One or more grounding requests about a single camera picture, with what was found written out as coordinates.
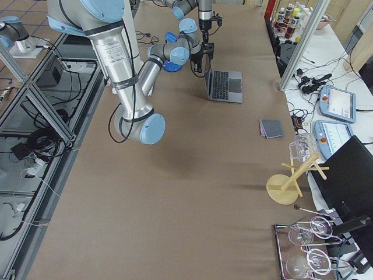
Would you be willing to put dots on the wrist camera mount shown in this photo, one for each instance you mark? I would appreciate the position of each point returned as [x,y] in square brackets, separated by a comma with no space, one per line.
[218,19]

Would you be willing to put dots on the teach pendant tablet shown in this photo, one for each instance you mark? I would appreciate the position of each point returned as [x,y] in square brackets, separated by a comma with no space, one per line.
[331,136]
[338,104]

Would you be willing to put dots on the black monitor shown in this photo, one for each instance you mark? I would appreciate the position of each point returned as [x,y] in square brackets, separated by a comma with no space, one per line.
[348,187]

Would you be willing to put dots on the lower wine glass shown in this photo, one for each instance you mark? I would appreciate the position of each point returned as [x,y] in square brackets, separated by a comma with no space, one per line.
[313,264]

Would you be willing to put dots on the wine glass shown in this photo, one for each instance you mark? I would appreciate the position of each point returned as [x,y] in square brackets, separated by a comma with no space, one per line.
[303,233]
[313,264]

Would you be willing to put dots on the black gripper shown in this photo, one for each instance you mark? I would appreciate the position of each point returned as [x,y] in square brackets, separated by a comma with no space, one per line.
[204,25]
[197,58]

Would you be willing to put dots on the far teach pendant tablet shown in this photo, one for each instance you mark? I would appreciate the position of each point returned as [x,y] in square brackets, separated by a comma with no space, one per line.
[338,104]

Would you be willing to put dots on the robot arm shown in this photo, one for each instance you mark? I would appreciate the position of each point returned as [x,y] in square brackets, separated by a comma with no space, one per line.
[181,8]
[104,23]

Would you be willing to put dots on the folded grey cloth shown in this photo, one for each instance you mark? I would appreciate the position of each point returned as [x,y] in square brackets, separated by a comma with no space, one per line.
[271,128]

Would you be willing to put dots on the clear glass mug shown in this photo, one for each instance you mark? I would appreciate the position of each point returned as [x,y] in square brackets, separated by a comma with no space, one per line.
[303,146]

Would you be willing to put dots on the upper wine glass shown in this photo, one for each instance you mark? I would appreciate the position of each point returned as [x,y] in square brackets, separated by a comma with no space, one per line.
[303,233]

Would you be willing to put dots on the bottles in wire rack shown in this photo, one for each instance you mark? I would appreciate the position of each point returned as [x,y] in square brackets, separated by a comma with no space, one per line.
[288,22]

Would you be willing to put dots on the grey laptop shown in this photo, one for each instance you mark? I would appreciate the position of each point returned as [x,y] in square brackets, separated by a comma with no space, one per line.
[224,86]

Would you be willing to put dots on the near teach pendant tablet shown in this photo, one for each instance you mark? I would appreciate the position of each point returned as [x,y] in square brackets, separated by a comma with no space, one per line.
[331,136]

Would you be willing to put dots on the wooden mug tree stand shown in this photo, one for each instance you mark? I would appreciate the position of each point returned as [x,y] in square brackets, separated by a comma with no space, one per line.
[284,189]

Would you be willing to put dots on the aluminium frame post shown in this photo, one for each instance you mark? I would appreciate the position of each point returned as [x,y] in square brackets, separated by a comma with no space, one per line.
[309,30]

